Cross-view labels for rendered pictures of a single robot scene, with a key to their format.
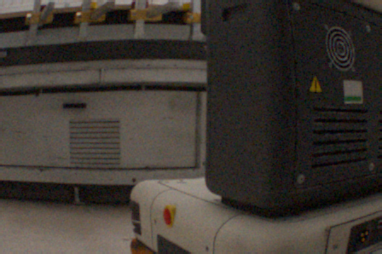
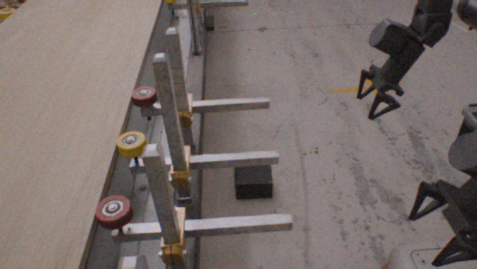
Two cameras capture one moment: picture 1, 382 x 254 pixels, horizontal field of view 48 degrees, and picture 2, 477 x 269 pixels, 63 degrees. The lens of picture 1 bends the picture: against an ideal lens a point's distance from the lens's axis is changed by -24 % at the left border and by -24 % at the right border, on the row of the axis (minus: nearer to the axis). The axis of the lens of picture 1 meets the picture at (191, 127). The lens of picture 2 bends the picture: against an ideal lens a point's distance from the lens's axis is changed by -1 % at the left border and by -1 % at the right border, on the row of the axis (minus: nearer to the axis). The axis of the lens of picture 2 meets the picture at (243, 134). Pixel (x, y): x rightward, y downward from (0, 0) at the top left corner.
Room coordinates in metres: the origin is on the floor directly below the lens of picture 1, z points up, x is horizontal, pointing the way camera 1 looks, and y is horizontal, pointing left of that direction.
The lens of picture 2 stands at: (1.70, 0.68, 1.57)
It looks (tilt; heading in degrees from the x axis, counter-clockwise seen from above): 38 degrees down; 293
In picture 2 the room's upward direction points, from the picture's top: 3 degrees counter-clockwise
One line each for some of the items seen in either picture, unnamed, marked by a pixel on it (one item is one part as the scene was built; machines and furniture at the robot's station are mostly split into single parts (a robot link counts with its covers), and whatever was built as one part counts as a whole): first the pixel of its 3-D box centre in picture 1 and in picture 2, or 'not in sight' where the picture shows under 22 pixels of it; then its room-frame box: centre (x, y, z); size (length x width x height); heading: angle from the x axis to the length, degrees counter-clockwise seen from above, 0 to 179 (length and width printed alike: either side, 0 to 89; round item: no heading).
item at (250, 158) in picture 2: not in sight; (204, 162); (2.14, -0.08, 0.80); 0.43 x 0.03 x 0.04; 24
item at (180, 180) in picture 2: (199, 19); (181, 167); (2.19, -0.03, 0.81); 0.14 x 0.06 x 0.05; 114
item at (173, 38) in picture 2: not in sight; (182, 99); (2.29, -0.24, 0.90); 0.04 x 0.04 x 0.48; 24
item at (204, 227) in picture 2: (153, 13); (203, 228); (2.03, 0.15, 0.81); 0.43 x 0.03 x 0.04; 24
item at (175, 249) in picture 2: (144, 14); (174, 235); (2.09, 0.20, 0.81); 0.14 x 0.06 x 0.05; 114
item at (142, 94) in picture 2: not in sight; (146, 105); (2.42, -0.22, 0.85); 0.08 x 0.08 x 0.11
